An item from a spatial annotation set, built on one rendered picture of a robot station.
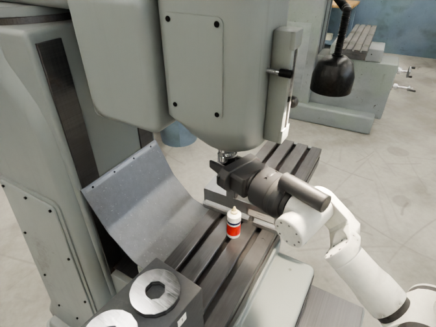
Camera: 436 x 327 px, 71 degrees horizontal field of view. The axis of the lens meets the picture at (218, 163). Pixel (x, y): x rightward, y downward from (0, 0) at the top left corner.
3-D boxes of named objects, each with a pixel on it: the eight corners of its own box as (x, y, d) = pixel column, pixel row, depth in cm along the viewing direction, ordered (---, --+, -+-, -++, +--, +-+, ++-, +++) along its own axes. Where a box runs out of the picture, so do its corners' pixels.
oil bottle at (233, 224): (242, 231, 92) (244, 204, 86) (236, 241, 90) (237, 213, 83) (230, 227, 94) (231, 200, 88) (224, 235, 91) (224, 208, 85)
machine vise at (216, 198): (318, 213, 99) (324, 187, 93) (305, 245, 88) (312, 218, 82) (222, 181, 113) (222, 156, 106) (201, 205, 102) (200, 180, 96)
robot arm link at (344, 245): (306, 192, 65) (353, 242, 62) (279, 216, 61) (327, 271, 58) (322, 179, 60) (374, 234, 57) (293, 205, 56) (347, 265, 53)
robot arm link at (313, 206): (289, 196, 69) (333, 224, 62) (255, 224, 64) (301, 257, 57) (290, 157, 62) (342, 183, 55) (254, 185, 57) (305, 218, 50)
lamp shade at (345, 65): (353, 98, 52) (363, 61, 49) (310, 95, 54) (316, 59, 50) (348, 84, 58) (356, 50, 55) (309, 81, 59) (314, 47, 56)
